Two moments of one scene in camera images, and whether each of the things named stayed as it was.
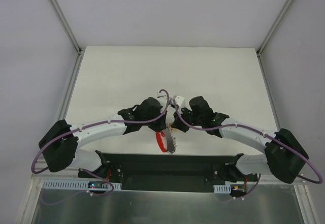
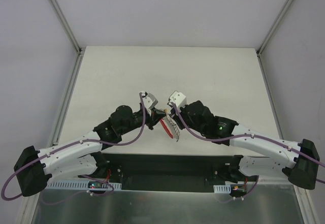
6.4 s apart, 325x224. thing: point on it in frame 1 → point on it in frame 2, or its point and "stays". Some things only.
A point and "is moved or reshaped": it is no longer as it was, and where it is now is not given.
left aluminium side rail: (63, 107) stays
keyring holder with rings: (166, 140) is moved or reshaped
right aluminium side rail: (269, 92) stays
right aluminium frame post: (280, 17) stays
